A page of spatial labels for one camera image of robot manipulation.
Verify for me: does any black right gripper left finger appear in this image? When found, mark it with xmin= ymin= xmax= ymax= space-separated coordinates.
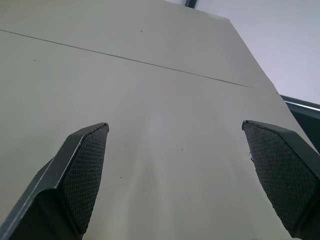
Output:
xmin=0 ymin=122 xmax=110 ymax=240

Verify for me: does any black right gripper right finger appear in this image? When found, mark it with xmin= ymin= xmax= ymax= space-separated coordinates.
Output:
xmin=241 ymin=119 xmax=320 ymax=240

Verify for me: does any dark metal frame rail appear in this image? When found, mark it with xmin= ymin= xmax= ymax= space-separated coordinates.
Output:
xmin=279 ymin=94 xmax=320 ymax=155

